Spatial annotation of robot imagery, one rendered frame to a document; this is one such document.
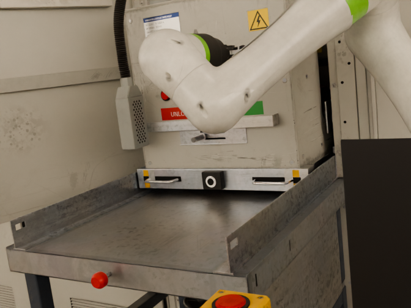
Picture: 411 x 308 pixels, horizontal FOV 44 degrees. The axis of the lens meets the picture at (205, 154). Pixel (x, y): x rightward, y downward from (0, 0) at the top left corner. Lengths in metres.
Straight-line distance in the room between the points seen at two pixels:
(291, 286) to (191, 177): 0.47
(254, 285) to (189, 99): 0.35
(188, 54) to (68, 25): 0.77
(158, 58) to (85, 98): 0.74
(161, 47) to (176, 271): 0.41
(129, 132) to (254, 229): 0.57
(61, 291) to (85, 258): 1.19
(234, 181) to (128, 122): 0.33
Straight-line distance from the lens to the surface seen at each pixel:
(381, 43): 1.14
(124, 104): 1.41
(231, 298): 0.68
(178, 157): 1.47
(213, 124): 0.90
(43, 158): 1.59
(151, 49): 0.94
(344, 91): 1.45
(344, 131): 1.46
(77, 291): 2.21
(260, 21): 1.31
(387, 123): 1.42
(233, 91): 0.90
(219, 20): 1.36
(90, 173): 1.65
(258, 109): 1.32
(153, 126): 1.45
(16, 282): 2.48
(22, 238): 1.26
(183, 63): 0.92
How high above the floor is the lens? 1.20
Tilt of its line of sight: 10 degrees down
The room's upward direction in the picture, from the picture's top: 7 degrees counter-clockwise
